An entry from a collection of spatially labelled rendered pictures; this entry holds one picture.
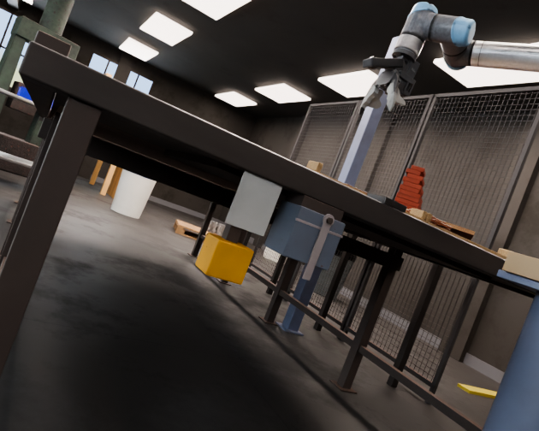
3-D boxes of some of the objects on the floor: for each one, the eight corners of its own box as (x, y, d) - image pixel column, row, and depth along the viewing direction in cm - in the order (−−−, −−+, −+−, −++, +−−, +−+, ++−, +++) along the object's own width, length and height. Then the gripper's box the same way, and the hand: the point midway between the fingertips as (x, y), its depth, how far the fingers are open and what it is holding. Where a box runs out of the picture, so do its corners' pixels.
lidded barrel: (145, 221, 669) (161, 180, 669) (109, 210, 645) (126, 167, 644) (139, 215, 717) (154, 177, 716) (105, 204, 692) (121, 164, 692)
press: (30, 180, 640) (98, 2, 638) (-42, 156, 597) (32, -35, 596) (31, 175, 701) (93, 12, 699) (-34, 153, 659) (32, -20, 657)
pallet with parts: (233, 248, 785) (240, 230, 785) (245, 257, 710) (252, 238, 710) (170, 226, 750) (178, 207, 749) (175, 233, 675) (183, 213, 674)
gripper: (440, 58, 128) (411, 122, 128) (395, 67, 146) (370, 124, 146) (419, 42, 125) (389, 107, 125) (376, 54, 143) (350, 111, 142)
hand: (371, 112), depth 134 cm, fingers open, 14 cm apart
